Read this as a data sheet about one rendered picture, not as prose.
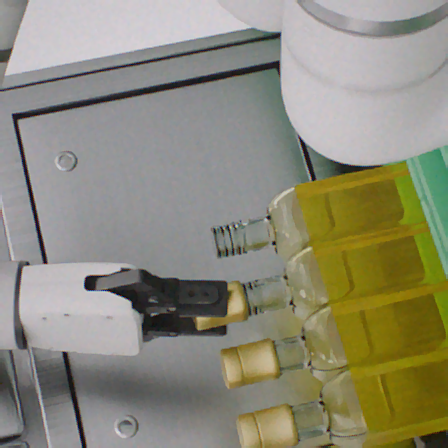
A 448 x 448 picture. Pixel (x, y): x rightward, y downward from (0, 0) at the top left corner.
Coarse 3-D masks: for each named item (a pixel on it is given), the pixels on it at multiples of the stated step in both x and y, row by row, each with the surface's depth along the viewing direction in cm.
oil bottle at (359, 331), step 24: (408, 288) 112; (432, 288) 112; (336, 312) 111; (360, 312) 111; (384, 312) 111; (408, 312) 111; (432, 312) 111; (312, 336) 110; (336, 336) 110; (360, 336) 110; (384, 336) 110; (408, 336) 110; (432, 336) 110; (312, 360) 110; (336, 360) 109; (360, 360) 109
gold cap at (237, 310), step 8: (232, 288) 113; (240, 288) 112; (232, 296) 112; (240, 296) 112; (232, 304) 112; (240, 304) 112; (232, 312) 112; (240, 312) 112; (200, 320) 112; (208, 320) 112; (216, 320) 112; (224, 320) 112; (232, 320) 113; (240, 320) 113; (200, 328) 113
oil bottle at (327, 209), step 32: (288, 192) 115; (320, 192) 115; (352, 192) 115; (384, 192) 115; (416, 192) 115; (288, 224) 114; (320, 224) 114; (352, 224) 114; (384, 224) 114; (288, 256) 116
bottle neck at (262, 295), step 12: (276, 276) 114; (252, 288) 113; (264, 288) 113; (276, 288) 113; (252, 300) 113; (264, 300) 113; (276, 300) 113; (288, 300) 113; (252, 312) 113; (264, 312) 113
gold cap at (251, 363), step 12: (228, 348) 111; (240, 348) 110; (252, 348) 110; (264, 348) 110; (228, 360) 110; (240, 360) 110; (252, 360) 110; (264, 360) 110; (276, 360) 110; (228, 372) 109; (240, 372) 110; (252, 372) 110; (264, 372) 110; (276, 372) 110; (228, 384) 110; (240, 384) 110; (252, 384) 111
